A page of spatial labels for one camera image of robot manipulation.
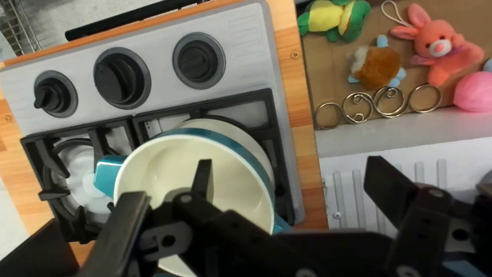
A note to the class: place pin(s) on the brown plush toy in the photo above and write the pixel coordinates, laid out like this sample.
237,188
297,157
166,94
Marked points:
379,65

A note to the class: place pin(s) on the green yellow plush toy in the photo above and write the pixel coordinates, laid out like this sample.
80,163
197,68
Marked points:
332,17

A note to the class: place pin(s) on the white toy sink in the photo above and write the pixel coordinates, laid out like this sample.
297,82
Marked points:
369,137

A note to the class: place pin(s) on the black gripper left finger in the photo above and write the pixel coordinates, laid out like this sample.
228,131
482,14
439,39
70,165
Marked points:
116,236

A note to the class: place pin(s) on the black stove knob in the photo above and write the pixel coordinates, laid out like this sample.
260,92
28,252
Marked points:
122,77
199,60
56,94

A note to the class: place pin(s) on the cardboard sheet sink liner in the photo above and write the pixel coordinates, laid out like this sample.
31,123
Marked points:
328,71

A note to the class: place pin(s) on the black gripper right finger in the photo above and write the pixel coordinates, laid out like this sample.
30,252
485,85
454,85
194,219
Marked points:
425,220

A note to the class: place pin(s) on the pink ball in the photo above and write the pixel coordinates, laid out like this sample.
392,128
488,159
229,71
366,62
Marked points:
474,92

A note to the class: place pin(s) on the grey stove with black grate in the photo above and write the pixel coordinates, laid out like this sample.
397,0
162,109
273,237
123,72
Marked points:
246,51

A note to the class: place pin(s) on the orange bunny plush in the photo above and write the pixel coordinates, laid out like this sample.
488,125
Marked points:
440,46

